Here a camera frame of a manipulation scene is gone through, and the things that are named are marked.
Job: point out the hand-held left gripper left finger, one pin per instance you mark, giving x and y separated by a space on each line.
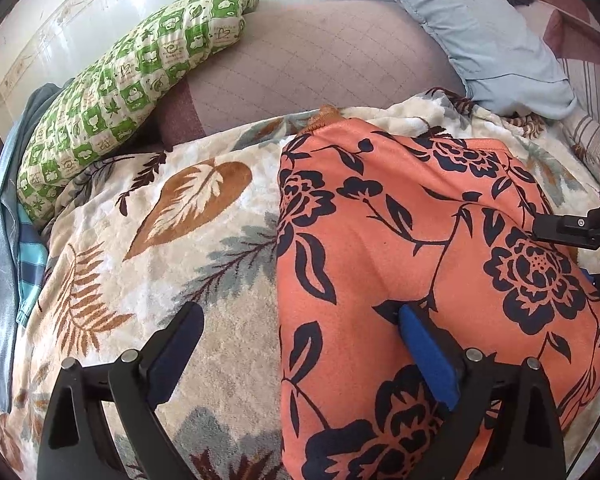
175 355

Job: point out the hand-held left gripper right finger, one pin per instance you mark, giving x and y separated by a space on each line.
427 355

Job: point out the orange floral garment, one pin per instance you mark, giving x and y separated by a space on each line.
380 220

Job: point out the leaf print fleece blanket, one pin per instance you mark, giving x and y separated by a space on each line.
205 260

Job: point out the striped floral bed sheet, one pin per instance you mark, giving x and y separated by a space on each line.
590 90

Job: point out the teal striped cloth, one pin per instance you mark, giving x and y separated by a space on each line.
30 265

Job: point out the grey-blue cloth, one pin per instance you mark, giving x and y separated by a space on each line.
0 260

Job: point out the light blue pillow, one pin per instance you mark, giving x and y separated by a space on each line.
480 35

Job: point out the green patterned pillow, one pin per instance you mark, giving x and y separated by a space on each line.
130 90

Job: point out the mauve quilted bed sheet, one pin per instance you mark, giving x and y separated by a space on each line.
305 60

